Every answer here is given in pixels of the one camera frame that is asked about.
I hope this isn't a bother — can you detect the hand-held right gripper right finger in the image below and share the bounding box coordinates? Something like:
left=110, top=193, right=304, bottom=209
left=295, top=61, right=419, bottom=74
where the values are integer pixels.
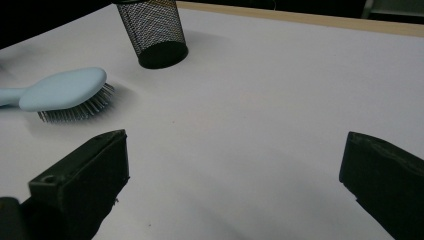
left=338, top=131, right=424, bottom=240

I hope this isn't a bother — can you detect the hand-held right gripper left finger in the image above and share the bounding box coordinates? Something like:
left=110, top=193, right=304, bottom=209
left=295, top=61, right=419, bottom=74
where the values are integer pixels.
left=19, top=129, right=130, bottom=240

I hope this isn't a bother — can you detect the light blue hairbrush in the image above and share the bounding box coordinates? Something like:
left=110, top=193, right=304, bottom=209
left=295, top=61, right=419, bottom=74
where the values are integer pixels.
left=0, top=66, right=116, bottom=124

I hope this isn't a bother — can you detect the black mesh pen holder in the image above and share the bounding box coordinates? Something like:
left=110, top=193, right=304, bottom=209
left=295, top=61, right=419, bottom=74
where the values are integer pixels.
left=111, top=0, right=190, bottom=70

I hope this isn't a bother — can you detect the grey metal stand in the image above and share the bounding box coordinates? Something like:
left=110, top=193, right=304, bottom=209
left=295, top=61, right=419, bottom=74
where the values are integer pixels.
left=362, top=0, right=424, bottom=20

